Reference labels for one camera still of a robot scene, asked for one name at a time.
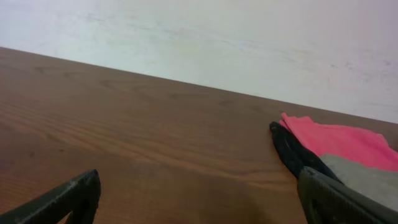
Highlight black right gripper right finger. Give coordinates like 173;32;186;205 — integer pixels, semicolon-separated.
297;167;397;224

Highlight khaki shorts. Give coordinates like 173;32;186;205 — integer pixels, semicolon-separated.
320;154;398;211

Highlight red cloth garment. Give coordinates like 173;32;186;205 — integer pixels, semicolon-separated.
279;113;397;171

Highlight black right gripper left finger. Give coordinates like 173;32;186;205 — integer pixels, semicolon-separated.
1;169;101;224

